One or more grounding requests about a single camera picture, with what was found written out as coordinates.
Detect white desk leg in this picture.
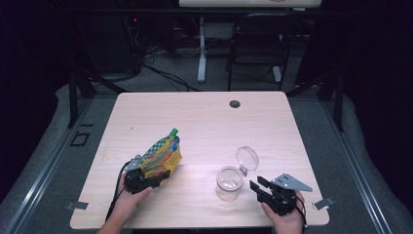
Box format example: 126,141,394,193
197,16,208,84

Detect person's right hand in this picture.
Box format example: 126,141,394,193
261,190,307,234

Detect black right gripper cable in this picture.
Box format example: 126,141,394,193
291,194,308,228

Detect clear hinged jar lid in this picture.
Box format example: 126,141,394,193
235,145,260,178

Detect clear plastic jar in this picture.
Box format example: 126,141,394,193
215,165,244,203

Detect person's left hand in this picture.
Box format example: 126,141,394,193
113,176,154,215

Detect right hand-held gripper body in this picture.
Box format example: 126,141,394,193
259,173,314,216

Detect aluminium floor rail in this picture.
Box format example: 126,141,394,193
319,97,394,234
3,97,95,234

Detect yellow spouted seasoning pouch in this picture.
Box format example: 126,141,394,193
139,128,183,186

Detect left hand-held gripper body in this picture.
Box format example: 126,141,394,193
123,154,163,195

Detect black floor cables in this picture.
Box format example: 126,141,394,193
142,62,201,93

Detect black metal stand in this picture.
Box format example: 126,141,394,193
66,69,129,130
285,69,345,133

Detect black folding chair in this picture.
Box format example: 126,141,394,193
226,13,302,92

